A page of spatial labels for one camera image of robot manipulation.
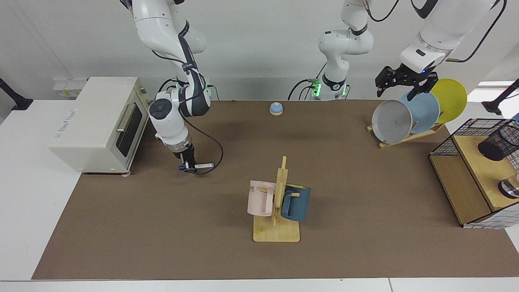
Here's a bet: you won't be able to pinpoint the black mesh pen holder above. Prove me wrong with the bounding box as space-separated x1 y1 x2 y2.
478 124 519 161

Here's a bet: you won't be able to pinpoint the wire basket with wooden floor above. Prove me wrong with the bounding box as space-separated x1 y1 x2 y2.
429 118 519 230

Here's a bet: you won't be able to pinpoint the pink cup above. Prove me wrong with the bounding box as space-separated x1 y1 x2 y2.
247 180 277 217

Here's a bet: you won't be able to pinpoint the dark teal cup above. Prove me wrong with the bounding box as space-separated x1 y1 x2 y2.
281 184 311 222

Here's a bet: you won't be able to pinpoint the wooden plate rack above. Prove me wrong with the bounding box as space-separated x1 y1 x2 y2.
367 122 445 149

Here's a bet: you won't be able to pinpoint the light blue plate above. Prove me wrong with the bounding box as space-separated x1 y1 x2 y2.
399 89 440 134

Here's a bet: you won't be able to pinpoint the pale toaster oven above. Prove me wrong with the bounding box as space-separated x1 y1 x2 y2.
48 76 152 176

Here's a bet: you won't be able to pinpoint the yellow plate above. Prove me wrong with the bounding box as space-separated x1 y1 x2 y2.
426 78 468 124

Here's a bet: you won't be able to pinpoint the silver round lid knob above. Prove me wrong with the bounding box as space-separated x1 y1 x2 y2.
498 172 519 199

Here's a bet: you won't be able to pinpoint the black camera stand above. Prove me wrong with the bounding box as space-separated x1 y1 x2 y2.
482 79 519 115
0 78 34 111

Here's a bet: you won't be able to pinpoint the grey plate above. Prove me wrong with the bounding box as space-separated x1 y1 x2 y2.
371 100 413 144

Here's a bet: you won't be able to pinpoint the black base cables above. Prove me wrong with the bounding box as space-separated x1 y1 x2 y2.
288 63 328 101
157 78 220 101

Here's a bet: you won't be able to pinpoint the brown table cloth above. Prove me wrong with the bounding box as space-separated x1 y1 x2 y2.
32 100 519 280

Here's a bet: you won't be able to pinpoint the wooden cup stand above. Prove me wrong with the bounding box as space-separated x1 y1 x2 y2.
253 156 300 243

